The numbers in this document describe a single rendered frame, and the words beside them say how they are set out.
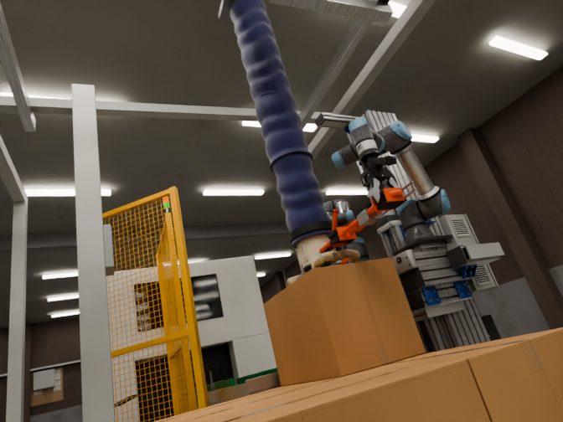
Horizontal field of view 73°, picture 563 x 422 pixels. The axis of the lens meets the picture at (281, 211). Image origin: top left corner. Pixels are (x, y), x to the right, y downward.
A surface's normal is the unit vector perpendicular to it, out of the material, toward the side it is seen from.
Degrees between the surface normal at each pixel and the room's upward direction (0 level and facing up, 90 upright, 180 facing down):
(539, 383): 90
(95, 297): 90
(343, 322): 90
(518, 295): 90
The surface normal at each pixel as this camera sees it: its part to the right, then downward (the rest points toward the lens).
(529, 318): -0.88, 0.03
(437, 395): 0.35, -0.43
